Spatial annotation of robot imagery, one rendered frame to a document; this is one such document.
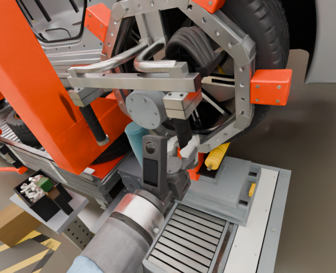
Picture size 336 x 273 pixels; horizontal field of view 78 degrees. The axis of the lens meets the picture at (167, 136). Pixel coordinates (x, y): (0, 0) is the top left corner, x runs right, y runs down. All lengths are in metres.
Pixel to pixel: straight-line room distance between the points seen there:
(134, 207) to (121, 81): 0.31
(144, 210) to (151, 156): 0.10
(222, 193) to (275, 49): 0.73
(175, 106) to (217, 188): 0.78
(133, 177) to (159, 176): 0.72
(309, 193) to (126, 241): 1.25
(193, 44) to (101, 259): 0.43
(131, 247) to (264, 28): 0.58
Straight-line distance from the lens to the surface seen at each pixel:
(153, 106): 0.59
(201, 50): 0.49
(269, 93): 0.61
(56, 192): 0.95
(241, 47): 0.58
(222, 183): 1.18
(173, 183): 0.43
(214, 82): 0.76
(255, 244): 1.18
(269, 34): 0.65
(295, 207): 1.41
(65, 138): 0.98
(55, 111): 0.95
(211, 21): 0.58
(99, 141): 0.74
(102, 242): 0.37
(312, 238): 1.33
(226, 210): 1.18
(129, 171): 1.12
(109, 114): 1.12
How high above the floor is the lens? 1.14
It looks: 36 degrees down
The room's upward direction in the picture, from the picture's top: 16 degrees counter-clockwise
